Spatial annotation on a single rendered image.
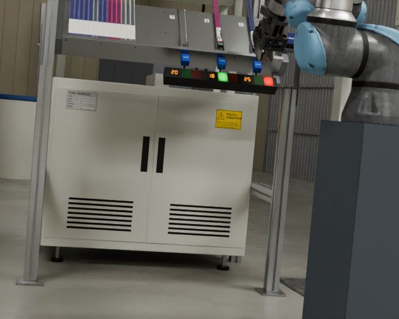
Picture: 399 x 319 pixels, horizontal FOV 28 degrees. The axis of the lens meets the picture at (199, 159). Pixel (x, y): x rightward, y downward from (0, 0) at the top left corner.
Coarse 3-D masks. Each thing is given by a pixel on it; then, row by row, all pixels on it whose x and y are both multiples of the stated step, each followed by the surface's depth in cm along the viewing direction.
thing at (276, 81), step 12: (168, 72) 232; (180, 72) 233; (204, 72) 235; (216, 72) 236; (168, 84) 233; (180, 84) 233; (192, 84) 234; (204, 84) 234; (216, 84) 234; (228, 84) 235; (240, 84) 235; (252, 84) 235; (276, 84) 237
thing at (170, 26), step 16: (64, 16) 236; (144, 16) 243; (160, 16) 245; (176, 16) 246; (192, 16) 248; (208, 16) 249; (224, 16) 251; (240, 16) 252; (64, 32) 232; (144, 32) 239; (160, 32) 240; (176, 32) 242; (192, 32) 243; (208, 32) 244; (224, 32) 246; (240, 32) 247; (208, 48) 240; (224, 48) 240; (240, 48) 243
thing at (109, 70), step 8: (104, 64) 643; (112, 64) 626; (120, 64) 607; (128, 64) 592; (136, 64) 574; (144, 64) 559; (152, 64) 546; (104, 72) 642; (112, 72) 625; (120, 72) 606; (128, 72) 591; (136, 72) 573; (144, 72) 558; (152, 72) 545; (160, 72) 547; (224, 72) 567; (240, 72) 573; (104, 80) 641; (112, 80) 624; (120, 80) 605; (128, 80) 590; (136, 80) 572; (144, 80) 557; (184, 88) 556
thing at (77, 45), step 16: (64, 48) 231; (80, 48) 232; (96, 48) 232; (112, 48) 233; (128, 48) 233; (144, 48) 233; (160, 48) 234; (176, 48) 234; (192, 48) 235; (160, 64) 239; (176, 64) 239; (192, 64) 239; (208, 64) 240; (240, 64) 241; (272, 64) 241
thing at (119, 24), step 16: (80, 0) 241; (96, 0) 242; (112, 0) 244; (128, 0) 245; (80, 16) 236; (96, 16) 237; (112, 16) 239; (128, 16) 240; (80, 32) 232; (96, 32) 233; (112, 32) 234; (128, 32) 236
